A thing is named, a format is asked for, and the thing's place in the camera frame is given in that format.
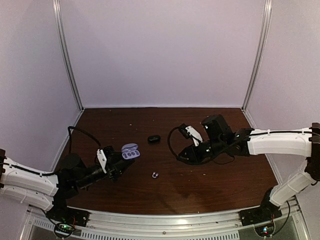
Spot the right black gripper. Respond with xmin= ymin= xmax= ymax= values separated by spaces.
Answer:
xmin=176 ymin=137 xmax=225 ymax=166

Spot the blue oval case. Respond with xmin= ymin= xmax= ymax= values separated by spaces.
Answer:
xmin=121 ymin=143 xmax=141 ymax=161

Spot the black earbud charging case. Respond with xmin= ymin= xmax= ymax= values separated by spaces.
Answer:
xmin=147 ymin=135 xmax=161 ymax=144

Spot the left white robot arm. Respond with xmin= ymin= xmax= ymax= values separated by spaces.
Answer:
xmin=0 ymin=148 xmax=140 ymax=222

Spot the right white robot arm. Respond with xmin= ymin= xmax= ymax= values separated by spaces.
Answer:
xmin=176 ymin=114 xmax=320 ymax=221

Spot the left circuit board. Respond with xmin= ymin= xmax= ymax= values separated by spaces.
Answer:
xmin=53 ymin=222 xmax=75 ymax=238

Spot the circuit board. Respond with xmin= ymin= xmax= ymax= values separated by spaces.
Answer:
xmin=254 ymin=222 xmax=275 ymax=238
xmin=53 ymin=222 xmax=75 ymax=238

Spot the right circuit board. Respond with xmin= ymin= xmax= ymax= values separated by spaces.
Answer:
xmin=254 ymin=222 xmax=275 ymax=238

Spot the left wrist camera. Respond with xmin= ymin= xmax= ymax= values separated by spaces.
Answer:
xmin=96 ymin=145 xmax=115 ymax=175

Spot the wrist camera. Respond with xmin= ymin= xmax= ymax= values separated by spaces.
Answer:
xmin=96 ymin=145 xmax=115 ymax=175
xmin=178 ymin=123 xmax=204 ymax=147

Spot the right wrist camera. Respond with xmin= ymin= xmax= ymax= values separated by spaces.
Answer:
xmin=178 ymin=123 xmax=204 ymax=147

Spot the right black camera cable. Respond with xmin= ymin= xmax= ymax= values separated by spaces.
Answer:
xmin=166 ymin=126 xmax=238 ymax=166

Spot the black camera cable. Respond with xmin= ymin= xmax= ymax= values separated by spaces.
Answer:
xmin=166 ymin=126 xmax=238 ymax=166
xmin=39 ymin=125 xmax=102 ymax=176

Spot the left black camera cable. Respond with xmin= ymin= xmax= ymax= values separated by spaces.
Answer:
xmin=39 ymin=125 xmax=102 ymax=176

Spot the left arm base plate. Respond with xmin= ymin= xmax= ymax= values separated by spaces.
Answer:
xmin=46 ymin=206 xmax=90 ymax=227

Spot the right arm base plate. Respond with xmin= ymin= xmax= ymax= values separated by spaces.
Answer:
xmin=239 ymin=207 xmax=282 ymax=226

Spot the front aluminium rail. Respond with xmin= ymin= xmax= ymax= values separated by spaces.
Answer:
xmin=22 ymin=194 xmax=311 ymax=240

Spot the right aluminium frame post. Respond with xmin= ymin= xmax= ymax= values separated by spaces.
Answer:
xmin=241 ymin=0 xmax=273 ymax=112

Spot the aluminium frame post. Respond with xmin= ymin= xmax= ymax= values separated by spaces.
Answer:
xmin=241 ymin=0 xmax=273 ymax=112
xmin=52 ymin=0 xmax=84 ymax=112

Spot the left aluminium frame post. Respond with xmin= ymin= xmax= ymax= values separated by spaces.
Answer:
xmin=52 ymin=0 xmax=84 ymax=112

